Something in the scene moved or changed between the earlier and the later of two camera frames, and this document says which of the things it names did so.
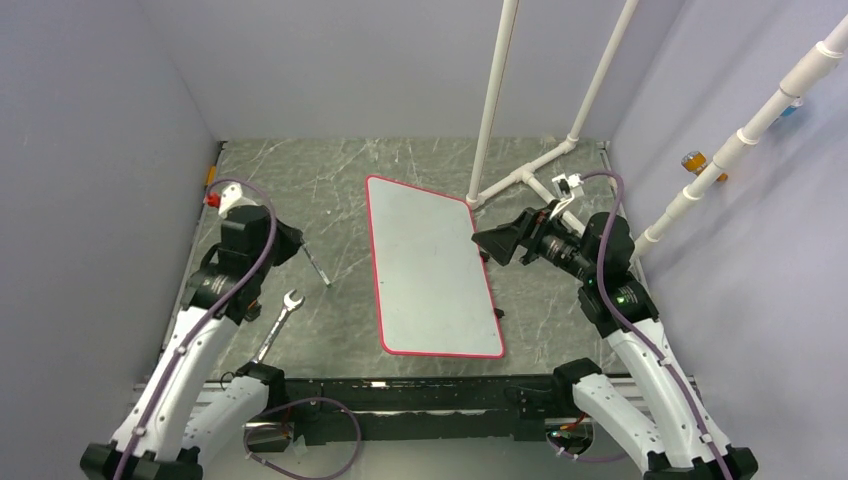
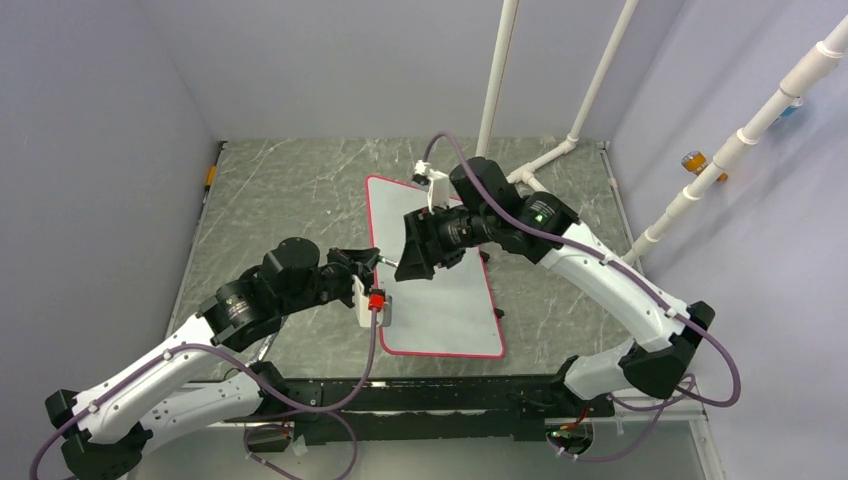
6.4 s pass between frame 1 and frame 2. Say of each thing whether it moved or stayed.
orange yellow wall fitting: stayed
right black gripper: moved
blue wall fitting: stayed
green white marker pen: moved
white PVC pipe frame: stayed
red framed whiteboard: stayed
